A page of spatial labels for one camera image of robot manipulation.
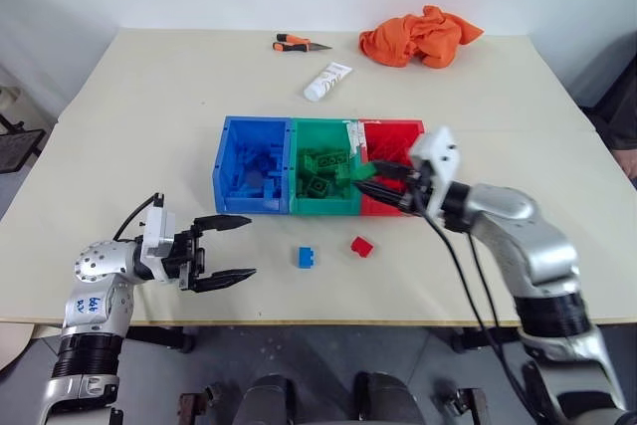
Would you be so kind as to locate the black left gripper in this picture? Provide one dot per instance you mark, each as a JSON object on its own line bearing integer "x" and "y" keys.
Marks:
{"x": 188, "y": 252}

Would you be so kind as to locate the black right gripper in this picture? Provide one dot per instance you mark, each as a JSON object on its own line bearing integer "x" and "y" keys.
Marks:
{"x": 415, "y": 191}

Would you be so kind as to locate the green toy block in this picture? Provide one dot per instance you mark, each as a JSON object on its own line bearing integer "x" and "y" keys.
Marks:
{"x": 318, "y": 187}
{"x": 351, "y": 173}
{"x": 331, "y": 159}

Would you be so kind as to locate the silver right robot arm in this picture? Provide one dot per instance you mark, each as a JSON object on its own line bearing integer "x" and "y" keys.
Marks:
{"x": 527, "y": 241}

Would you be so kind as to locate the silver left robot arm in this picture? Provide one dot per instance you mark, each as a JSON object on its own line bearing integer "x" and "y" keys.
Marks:
{"x": 99, "y": 266}

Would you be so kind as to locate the red plastic bin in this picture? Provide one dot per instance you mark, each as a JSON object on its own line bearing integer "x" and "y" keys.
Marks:
{"x": 390, "y": 139}

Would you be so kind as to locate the white tape strip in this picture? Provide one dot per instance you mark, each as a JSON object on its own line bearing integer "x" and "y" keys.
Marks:
{"x": 356, "y": 139}

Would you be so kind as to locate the green plastic bin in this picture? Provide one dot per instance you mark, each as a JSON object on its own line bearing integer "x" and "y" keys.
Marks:
{"x": 323, "y": 206}

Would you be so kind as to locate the red toy block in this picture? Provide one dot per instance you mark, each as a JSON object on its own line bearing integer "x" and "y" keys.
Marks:
{"x": 361, "y": 246}

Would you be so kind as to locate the blue toy block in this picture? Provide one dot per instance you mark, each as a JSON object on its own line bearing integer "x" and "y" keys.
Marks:
{"x": 269, "y": 193}
{"x": 259, "y": 158}
{"x": 306, "y": 257}

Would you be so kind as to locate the blue plastic bin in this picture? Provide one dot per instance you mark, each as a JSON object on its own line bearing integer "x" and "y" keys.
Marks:
{"x": 234, "y": 156}

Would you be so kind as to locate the black table foot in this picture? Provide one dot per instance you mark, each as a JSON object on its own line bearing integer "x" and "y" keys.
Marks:
{"x": 161, "y": 338}
{"x": 478, "y": 339}

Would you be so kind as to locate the white squeeze tube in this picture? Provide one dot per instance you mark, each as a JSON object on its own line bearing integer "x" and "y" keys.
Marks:
{"x": 328, "y": 80}

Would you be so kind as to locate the orange crumpled cloth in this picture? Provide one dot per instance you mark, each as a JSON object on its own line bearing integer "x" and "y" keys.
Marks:
{"x": 423, "y": 39}

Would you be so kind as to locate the dark rounded shape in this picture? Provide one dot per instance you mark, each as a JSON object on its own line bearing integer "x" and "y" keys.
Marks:
{"x": 264, "y": 402}
{"x": 385, "y": 402}

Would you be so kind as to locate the orange black pliers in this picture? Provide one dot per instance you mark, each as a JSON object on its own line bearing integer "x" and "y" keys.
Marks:
{"x": 293, "y": 43}

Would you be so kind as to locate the beige round stool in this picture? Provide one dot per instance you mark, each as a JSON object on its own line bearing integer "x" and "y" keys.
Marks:
{"x": 12, "y": 343}

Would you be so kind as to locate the black mesh chair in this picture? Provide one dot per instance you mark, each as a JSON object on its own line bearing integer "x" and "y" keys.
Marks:
{"x": 17, "y": 146}

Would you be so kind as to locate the bystander in dark clothes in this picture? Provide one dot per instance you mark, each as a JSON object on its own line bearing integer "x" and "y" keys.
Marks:
{"x": 619, "y": 111}

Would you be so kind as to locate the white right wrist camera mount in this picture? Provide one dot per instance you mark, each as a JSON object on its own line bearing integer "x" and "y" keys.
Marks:
{"x": 440, "y": 156}

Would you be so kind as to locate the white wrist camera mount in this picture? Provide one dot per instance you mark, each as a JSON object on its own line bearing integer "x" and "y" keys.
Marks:
{"x": 159, "y": 231}
{"x": 440, "y": 156}

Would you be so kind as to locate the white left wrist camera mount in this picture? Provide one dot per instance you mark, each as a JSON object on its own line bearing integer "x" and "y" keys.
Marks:
{"x": 159, "y": 231}

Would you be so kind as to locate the rusty metal bracket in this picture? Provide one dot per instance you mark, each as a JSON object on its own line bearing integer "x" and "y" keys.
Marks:
{"x": 468, "y": 405}
{"x": 191, "y": 405}

